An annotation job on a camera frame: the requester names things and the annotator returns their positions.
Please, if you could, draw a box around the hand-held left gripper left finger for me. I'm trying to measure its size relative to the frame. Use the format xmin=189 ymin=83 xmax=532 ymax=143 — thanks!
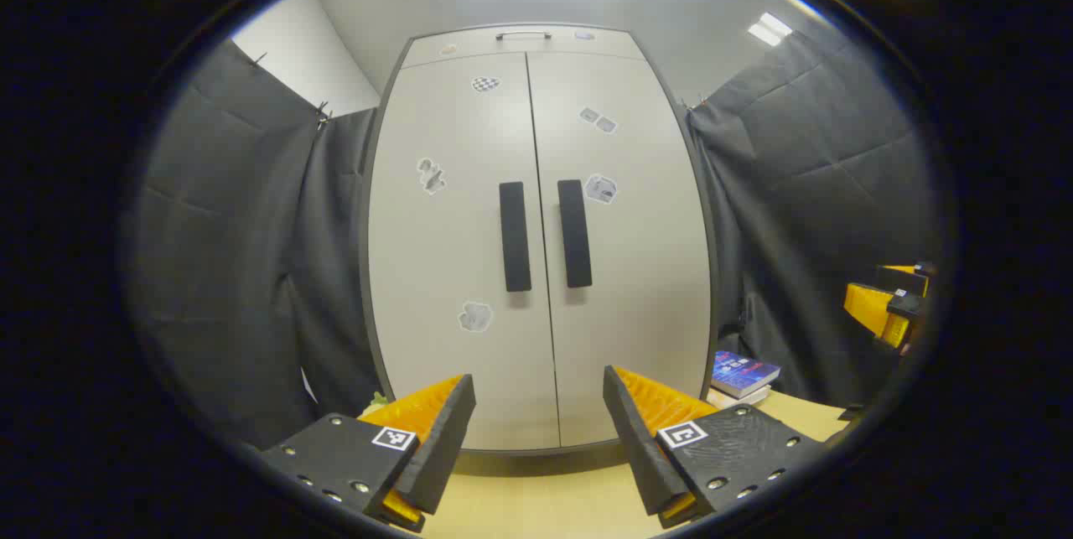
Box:
xmin=260 ymin=373 xmax=477 ymax=533

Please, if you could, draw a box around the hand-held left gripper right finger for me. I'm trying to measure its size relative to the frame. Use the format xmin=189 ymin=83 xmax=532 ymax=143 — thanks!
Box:
xmin=603 ymin=365 xmax=827 ymax=530

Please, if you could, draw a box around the white double-door shoe cabinet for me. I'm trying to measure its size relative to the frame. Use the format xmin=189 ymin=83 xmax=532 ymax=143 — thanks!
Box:
xmin=360 ymin=23 xmax=720 ymax=456

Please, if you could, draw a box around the white cabinet door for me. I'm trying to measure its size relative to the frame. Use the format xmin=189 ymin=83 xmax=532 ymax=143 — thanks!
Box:
xmin=526 ymin=51 xmax=713 ymax=448
xmin=367 ymin=51 xmax=561 ymax=452

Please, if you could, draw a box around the white book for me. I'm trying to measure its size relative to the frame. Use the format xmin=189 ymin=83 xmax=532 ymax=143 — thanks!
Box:
xmin=707 ymin=386 xmax=772 ymax=411

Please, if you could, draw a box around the black backdrop cloth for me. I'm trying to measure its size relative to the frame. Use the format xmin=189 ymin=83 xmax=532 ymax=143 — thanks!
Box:
xmin=683 ymin=28 xmax=944 ymax=407
xmin=124 ymin=38 xmax=385 ymax=449

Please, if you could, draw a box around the blue book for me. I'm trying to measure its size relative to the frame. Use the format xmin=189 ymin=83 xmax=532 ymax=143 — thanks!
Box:
xmin=713 ymin=350 xmax=782 ymax=399

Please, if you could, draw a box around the small ceiling light panel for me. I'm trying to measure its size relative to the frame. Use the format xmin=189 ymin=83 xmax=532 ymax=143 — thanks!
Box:
xmin=748 ymin=11 xmax=794 ymax=47

